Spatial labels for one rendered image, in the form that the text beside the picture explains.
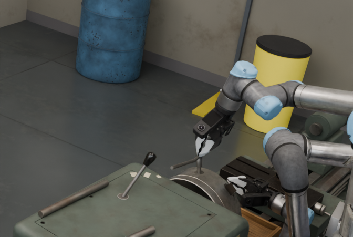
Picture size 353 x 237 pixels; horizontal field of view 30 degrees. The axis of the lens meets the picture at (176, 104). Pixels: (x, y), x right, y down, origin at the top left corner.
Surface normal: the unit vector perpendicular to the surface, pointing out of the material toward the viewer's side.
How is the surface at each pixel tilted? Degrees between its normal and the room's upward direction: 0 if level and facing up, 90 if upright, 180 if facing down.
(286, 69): 93
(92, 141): 0
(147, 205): 0
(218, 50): 90
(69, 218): 0
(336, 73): 90
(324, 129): 90
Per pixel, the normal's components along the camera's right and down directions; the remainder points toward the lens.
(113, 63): 0.18, 0.43
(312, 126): -0.57, 0.26
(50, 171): 0.16, -0.90
